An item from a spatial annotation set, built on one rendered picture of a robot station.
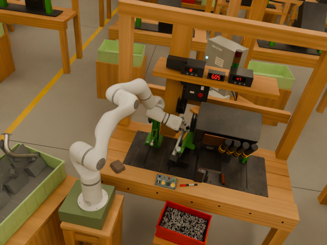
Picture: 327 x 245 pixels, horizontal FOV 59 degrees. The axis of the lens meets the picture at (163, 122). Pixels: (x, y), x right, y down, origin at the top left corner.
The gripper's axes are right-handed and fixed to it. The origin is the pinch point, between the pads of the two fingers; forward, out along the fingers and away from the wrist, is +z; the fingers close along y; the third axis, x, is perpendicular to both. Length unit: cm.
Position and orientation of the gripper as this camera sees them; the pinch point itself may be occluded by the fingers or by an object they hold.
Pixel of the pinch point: (186, 128)
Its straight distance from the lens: 212.7
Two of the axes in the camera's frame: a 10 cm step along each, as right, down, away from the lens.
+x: -1.1, 0.8, 9.9
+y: 4.0, -9.1, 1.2
